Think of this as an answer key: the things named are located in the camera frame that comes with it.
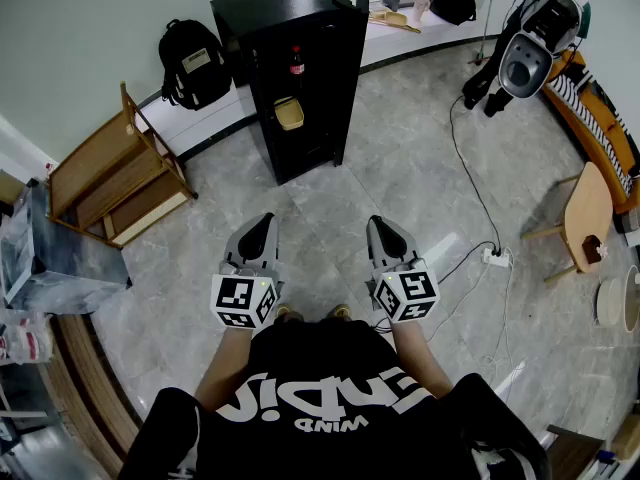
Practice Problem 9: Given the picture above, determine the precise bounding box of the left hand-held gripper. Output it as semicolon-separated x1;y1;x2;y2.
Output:
209;212;285;330

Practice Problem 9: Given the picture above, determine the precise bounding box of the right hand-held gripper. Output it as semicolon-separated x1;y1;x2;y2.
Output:
366;215;441;325

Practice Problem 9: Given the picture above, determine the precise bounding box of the cola bottle red cap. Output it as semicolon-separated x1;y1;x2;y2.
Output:
288;45;306;92

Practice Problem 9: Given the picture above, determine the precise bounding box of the black mini fridge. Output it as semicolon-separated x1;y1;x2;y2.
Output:
209;0;371;187

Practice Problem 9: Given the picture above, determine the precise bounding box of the person's left forearm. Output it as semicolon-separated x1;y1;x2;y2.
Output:
193;323;261;414

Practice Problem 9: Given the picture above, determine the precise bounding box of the person's right forearm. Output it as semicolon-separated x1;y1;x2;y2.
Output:
389;320;455;400

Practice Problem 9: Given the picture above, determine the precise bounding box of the white power strip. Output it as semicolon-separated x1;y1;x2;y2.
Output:
481;246;510;268

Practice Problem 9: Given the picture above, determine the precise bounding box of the yellow plastic container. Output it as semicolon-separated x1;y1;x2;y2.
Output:
273;96;305;132

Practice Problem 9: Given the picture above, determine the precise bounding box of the wooden shelf rack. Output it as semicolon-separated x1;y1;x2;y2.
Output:
47;81;200;249

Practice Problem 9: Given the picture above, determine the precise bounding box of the black backpack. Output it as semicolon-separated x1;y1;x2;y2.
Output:
158;18;234;112

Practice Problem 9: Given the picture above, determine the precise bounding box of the grey marbled cabinet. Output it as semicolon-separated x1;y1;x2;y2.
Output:
0;180;134;317

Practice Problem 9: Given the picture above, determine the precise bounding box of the white low ledge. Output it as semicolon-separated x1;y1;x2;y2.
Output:
134;0;501;159

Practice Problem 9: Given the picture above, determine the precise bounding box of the wooden side table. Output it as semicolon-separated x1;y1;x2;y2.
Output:
522;161;615;284

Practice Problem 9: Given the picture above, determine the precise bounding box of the small brown box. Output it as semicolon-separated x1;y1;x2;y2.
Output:
582;235;609;264

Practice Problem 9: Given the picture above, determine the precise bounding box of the person's black printed t-shirt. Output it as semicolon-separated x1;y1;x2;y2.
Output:
117;317;554;480

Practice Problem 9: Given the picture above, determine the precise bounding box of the wooden tray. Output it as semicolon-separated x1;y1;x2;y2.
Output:
368;10;422;34

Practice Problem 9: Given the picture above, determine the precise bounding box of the wooden board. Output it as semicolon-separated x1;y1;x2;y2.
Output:
39;312;146;474

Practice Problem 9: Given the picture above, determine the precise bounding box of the orange sofa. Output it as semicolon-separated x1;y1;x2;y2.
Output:
542;50;640;214

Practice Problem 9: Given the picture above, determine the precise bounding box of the striped blanket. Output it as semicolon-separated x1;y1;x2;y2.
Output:
549;65;640;179

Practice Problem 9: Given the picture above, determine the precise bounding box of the black bag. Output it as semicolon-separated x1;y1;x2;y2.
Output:
429;0;477;27

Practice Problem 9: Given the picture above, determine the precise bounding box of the white round bin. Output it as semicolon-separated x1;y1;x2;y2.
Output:
595;265;640;334

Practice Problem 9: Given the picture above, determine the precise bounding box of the clear plastic bag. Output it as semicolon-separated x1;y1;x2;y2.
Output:
0;310;54;364

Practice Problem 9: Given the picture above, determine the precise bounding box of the dark wooden stool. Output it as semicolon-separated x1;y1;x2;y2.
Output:
544;423;606;480

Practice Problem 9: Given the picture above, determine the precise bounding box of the black power cable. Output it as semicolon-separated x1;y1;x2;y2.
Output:
448;95;503;257

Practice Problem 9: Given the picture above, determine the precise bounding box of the white cable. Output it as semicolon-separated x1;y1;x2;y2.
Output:
479;247;526;404

